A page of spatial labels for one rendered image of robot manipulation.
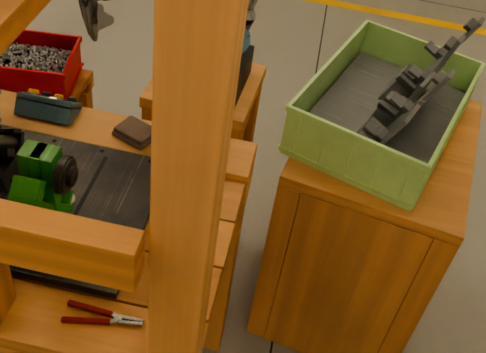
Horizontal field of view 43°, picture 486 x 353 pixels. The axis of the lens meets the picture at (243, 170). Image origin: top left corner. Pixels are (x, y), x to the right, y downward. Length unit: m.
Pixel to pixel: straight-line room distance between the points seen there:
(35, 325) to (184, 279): 0.42
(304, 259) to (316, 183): 0.30
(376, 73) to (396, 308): 0.77
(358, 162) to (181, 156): 0.97
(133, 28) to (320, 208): 2.34
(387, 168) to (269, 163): 1.34
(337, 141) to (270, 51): 2.11
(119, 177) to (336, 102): 0.76
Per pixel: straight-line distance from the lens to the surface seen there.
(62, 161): 1.19
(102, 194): 1.48
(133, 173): 1.53
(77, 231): 0.91
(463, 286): 2.74
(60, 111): 1.67
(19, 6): 0.87
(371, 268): 1.89
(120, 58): 3.58
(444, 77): 1.66
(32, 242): 0.93
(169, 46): 0.70
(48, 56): 1.97
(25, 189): 1.18
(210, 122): 0.74
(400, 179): 1.69
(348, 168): 1.73
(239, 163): 1.58
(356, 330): 2.13
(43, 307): 1.32
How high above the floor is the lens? 1.96
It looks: 43 degrees down
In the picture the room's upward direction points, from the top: 9 degrees clockwise
